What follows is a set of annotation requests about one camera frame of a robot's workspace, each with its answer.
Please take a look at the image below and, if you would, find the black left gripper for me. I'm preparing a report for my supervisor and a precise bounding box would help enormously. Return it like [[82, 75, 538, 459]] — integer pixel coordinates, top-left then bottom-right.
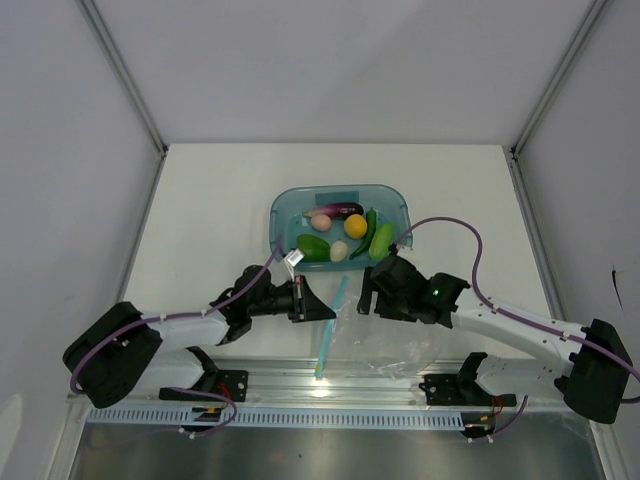
[[248, 274, 336, 323]]

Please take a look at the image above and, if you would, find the light green cucumber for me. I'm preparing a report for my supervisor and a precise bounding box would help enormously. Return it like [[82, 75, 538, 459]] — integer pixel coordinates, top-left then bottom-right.
[[368, 223, 394, 260]]

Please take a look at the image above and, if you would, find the clear zip top bag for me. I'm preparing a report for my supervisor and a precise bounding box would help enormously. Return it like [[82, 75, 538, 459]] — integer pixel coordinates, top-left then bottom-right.
[[314, 275, 440, 381]]

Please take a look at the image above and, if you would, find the white egg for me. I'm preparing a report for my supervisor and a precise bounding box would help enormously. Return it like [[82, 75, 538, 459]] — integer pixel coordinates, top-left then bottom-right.
[[329, 240, 349, 263]]

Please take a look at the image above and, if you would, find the green bell pepper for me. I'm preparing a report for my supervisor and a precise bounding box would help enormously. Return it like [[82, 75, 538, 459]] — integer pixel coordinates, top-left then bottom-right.
[[296, 234, 330, 263]]

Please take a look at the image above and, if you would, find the orange fruit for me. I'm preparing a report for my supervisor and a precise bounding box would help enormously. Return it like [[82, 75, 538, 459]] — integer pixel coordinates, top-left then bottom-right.
[[343, 214, 368, 239]]

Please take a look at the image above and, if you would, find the dark green chili pepper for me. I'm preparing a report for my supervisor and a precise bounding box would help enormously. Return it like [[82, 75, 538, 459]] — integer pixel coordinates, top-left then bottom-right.
[[349, 208, 377, 260]]

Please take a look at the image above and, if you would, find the blue translucent plastic basin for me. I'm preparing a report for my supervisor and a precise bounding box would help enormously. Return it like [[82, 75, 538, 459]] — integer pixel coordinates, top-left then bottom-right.
[[269, 184, 410, 254]]

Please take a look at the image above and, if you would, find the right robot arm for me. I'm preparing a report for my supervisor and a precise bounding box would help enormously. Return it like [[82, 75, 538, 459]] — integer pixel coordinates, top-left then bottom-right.
[[358, 255, 631, 424]]

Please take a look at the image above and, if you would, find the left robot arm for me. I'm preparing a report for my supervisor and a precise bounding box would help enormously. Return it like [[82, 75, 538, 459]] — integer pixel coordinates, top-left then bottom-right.
[[62, 265, 336, 409]]

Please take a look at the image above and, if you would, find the pink egg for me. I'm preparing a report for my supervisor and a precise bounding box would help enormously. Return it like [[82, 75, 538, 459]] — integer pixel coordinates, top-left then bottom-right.
[[310, 214, 332, 232]]

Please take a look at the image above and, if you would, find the purple eggplant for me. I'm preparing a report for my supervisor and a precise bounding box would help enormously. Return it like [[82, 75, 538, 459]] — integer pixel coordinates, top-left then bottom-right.
[[302, 202, 364, 220]]

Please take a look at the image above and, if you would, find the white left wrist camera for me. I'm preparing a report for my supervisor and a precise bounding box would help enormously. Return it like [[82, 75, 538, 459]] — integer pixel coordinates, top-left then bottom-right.
[[283, 248, 305, 269]]

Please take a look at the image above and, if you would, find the aluminium mounting rail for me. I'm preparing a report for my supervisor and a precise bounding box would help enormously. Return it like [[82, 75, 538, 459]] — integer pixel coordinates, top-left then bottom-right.
[[67, 355, 609, 409]]

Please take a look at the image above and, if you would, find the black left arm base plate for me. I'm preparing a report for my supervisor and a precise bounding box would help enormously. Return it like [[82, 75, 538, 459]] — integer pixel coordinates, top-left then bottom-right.
[[159, 370, 249, 403]]

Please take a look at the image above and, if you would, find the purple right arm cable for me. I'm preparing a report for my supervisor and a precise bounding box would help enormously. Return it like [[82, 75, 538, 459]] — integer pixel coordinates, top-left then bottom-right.
[[389, 216, 640, 441]]

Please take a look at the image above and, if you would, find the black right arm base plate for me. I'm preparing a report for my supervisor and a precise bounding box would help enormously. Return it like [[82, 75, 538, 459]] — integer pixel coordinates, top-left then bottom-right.
[[418, 373, 517, 407]]

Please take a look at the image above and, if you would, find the slotted cable duct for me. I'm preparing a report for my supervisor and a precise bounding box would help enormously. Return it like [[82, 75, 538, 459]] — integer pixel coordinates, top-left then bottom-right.
[[87, 405, 465, 431]]

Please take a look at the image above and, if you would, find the left aluminium frame post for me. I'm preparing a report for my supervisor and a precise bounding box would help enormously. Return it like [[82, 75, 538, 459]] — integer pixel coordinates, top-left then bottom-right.
[[77, 0, 168, 156]]

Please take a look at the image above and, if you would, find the aluminium frame post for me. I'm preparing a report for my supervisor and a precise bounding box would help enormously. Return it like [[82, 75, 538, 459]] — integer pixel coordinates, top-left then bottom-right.
[[510, 0, 613, 161], [77, 0, 168, 156]]

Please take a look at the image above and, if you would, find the right aluminium frame post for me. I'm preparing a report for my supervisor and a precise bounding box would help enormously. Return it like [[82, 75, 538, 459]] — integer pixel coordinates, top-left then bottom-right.
[[510, 0, 613, 161]]

